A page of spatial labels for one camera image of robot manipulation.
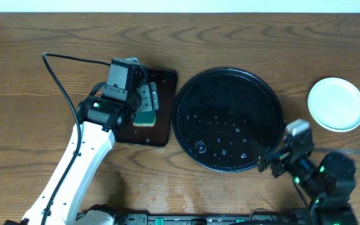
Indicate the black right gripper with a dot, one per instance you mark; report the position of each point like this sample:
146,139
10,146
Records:
281,158

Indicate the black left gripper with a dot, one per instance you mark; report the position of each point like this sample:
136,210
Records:
147,99

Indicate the green scrubbing sponge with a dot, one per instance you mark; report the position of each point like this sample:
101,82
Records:
145,119

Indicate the large light green plate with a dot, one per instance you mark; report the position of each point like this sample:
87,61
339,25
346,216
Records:
335,102

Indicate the yellow plate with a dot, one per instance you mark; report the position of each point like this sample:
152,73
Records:
333,129

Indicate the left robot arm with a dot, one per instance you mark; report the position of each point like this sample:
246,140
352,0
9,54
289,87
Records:
110,106

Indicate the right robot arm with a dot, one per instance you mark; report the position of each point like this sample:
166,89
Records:
329,184

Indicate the black rectangular water tray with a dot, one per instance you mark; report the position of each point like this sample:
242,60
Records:
158,135

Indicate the black round tray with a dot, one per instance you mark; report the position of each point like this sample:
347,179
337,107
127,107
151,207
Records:
225,119

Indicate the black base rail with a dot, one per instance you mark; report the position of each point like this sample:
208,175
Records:
198,219

